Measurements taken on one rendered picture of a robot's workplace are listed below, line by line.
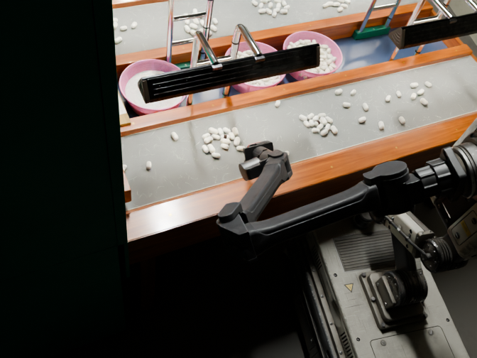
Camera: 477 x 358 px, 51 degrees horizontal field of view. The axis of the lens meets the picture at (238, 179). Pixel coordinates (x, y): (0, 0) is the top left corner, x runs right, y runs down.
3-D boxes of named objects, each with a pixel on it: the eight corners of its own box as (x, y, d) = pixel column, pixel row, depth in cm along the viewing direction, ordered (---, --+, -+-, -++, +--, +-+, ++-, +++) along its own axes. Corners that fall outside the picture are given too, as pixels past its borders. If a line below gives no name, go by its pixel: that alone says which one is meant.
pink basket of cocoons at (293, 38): (346, 82, 223) (353, 67, 215) (294, 94, 213) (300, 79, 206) (318, 42, 235) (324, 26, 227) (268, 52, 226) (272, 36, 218)
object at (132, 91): (189, 113, 198) (191, 104, 193) (135, 126, 190) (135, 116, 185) (171, 74, 208) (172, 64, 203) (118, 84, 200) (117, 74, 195)
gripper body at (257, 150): (242, 147, 161) (250, 152, 154) (270, 140, 164) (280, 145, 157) (244, 166, 163) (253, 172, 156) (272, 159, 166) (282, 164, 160)
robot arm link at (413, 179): (431, 199, 110) (427, 177, 108) (387, 212, 110) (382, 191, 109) (414, 185, 119) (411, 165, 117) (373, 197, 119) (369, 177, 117)
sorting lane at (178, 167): (508, 104, 225) (511, 100, 223) (114, 217, 163) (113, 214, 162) (468, 58, 239) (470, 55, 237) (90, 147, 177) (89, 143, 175)
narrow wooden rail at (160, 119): (461, 68, 244) (473, 51, 235) (91, 158, 182) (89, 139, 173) (454, 60, 247) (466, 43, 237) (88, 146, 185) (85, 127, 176)
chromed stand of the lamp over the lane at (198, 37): (245, 140, 196) (268, 55, 159) (197, 152, 189) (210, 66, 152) (226, 104, 204) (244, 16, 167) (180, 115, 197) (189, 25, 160)
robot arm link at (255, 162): (292, 178, 148) (284, 152, 145) (258, 193, 145) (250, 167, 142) (275, 170, 159) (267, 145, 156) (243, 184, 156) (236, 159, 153)
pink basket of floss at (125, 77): (198, 92, 205) (200, 75, 198) (167, 136, 191) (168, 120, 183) (141, 67, 208) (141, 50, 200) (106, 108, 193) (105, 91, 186)
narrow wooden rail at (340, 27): (424, 25, 259) (434, 7, 250) (70, 94, 197) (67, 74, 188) (417, 18, 261) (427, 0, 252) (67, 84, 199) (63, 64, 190)
